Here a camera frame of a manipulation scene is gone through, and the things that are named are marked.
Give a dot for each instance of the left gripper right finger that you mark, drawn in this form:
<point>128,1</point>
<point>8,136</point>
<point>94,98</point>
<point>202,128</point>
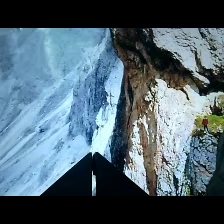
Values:
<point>111,181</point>

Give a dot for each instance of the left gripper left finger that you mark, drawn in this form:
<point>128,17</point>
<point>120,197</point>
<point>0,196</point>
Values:
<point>76,181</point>

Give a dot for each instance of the dark garment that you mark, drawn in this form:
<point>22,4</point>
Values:
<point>217,176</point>

